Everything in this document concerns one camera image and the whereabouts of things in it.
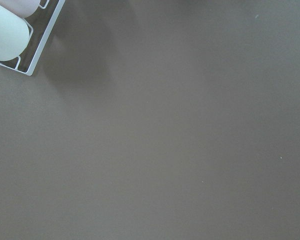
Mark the white wire cup rack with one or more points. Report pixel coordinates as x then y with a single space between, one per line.
40 25

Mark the mint green cup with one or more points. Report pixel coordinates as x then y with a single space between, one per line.
14 35

